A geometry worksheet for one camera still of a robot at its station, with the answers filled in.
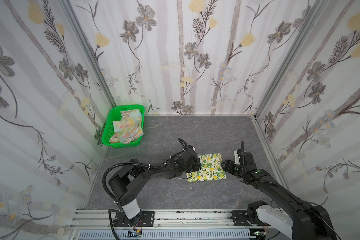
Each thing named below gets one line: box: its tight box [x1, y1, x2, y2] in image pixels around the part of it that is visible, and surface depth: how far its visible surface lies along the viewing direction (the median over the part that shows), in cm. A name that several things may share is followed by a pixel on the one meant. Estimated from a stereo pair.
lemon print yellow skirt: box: [186, 153, 228, 183], surface depth 90 cm
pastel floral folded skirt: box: [109, 109, 144, 145], surface depth 113 cm
